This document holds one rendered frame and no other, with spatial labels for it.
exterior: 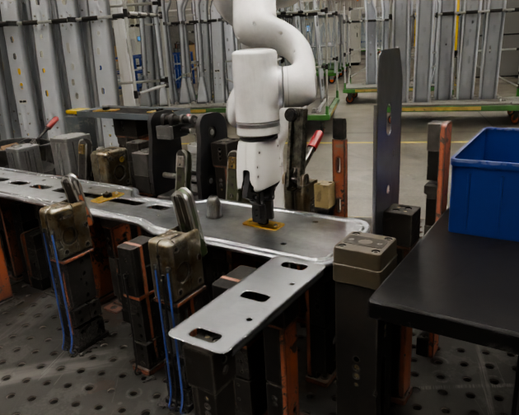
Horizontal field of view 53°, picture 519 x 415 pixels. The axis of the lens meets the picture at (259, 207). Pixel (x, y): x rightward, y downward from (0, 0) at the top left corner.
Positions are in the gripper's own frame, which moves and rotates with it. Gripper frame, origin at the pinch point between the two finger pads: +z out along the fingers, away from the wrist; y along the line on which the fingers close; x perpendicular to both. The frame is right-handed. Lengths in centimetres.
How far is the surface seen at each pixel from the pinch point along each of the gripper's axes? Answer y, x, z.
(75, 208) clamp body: 16.2, -38.1, -0.4
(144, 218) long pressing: 7.7, -26.3, 3.0
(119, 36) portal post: -444, -511, -41
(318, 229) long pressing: -2.3, 11.3, 3.0
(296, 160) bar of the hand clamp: -14.5, 0.2, -7.3
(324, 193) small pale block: -10.8, 8.5, -1.6
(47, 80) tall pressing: -251, -415, -2
